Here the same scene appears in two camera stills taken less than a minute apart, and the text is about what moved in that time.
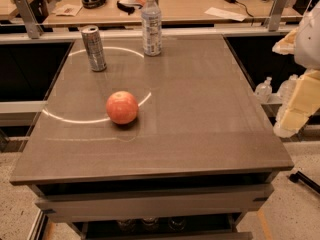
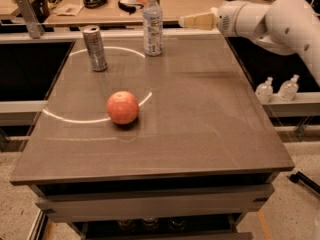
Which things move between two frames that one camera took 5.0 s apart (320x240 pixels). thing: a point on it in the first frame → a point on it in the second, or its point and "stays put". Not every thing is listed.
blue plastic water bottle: (151, 26) stays put
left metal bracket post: (32, 25) stays put
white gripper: (309, 40) → (230, 20)
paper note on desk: (68, 10) stays put
